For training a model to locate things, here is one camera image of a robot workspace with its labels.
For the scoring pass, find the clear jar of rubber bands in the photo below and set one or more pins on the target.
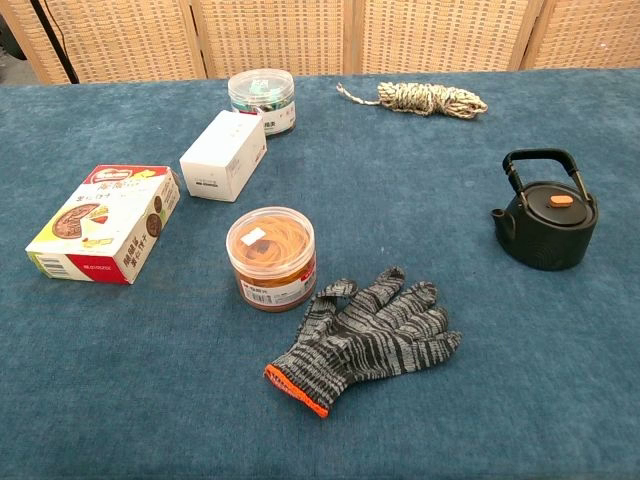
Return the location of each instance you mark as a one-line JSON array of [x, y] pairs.
[[272, 250]]

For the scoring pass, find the grey black knit work glove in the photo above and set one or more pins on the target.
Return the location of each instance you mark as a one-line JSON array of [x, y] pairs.
[[370, 340]]

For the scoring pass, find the white rectangular carton box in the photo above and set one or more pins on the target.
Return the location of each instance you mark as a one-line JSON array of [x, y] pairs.
[[220, 155]]

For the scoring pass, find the clear jar of binder clips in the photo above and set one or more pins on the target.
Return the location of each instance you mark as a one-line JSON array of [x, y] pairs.
[[262, 92]]

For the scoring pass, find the woven rattan folding screen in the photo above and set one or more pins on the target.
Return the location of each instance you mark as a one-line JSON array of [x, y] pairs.
[[280, 35]]

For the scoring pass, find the red white snack box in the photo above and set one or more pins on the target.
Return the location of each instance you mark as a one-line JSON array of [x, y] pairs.
[[107, 225]]

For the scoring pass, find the blue carpet table cover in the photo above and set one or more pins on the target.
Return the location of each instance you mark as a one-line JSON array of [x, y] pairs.
[[150, 375]]

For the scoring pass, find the black tripod stand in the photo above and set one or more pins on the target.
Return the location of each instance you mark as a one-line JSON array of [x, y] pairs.
[[52, 37]]

